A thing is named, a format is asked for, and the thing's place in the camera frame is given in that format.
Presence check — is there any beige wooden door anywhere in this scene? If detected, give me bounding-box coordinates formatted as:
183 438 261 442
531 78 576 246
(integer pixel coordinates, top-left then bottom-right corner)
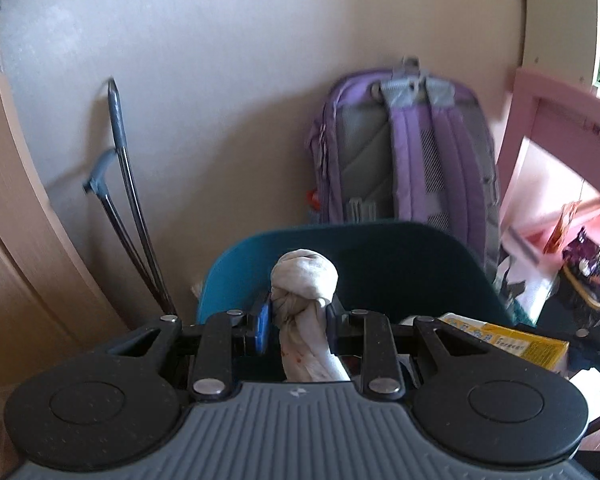
0 0 133 480

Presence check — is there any beige bookshelf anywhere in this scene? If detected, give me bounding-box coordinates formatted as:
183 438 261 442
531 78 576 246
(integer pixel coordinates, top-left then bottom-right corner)
522 0 600 92

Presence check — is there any black walking cane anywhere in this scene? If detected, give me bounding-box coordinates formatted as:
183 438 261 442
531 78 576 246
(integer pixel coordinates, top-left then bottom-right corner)
82 149 178 317

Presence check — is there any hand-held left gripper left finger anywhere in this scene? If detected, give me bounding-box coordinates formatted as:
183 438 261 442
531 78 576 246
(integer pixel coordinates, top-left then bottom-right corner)
97 292 272 402

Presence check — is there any teal deer print trash bin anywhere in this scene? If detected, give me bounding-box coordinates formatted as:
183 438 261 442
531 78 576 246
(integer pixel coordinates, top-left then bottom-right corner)
196 221 517 383

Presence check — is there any yellow label drink bottle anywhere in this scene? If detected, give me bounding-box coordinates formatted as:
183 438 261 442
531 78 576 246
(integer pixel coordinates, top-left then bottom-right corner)
437 312 571 373

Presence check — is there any purple grey backpack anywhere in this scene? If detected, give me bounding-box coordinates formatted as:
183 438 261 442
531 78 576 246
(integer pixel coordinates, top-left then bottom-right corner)
305 57 503 286

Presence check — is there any grey marker pen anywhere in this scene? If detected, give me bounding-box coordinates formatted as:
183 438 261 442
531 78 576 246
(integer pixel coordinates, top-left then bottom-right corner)
509 227 542 266

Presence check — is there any pink wooden desk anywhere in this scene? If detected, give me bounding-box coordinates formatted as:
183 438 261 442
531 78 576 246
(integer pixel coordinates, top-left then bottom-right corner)
495 66 600 261

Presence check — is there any orange packet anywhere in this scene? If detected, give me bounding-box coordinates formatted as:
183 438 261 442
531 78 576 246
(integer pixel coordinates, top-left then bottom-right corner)
542 200 582 256

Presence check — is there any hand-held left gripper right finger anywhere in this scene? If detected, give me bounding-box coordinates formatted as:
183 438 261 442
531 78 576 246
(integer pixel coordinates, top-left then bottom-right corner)
324 300 496 401

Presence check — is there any purple foil wrapper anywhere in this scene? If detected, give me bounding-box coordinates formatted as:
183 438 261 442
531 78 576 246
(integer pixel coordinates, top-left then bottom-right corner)
565 227 600 296

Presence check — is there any tall grey-handled walking pole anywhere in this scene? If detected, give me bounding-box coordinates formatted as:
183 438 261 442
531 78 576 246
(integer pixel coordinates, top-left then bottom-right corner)
106 77 178 317

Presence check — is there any knotted white cloth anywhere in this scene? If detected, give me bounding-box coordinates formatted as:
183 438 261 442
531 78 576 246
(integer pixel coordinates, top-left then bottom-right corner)
269 249 353 383

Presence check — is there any small bin with black liner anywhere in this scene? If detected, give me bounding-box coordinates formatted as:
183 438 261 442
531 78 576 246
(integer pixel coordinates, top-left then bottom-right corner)
535 260 600 346

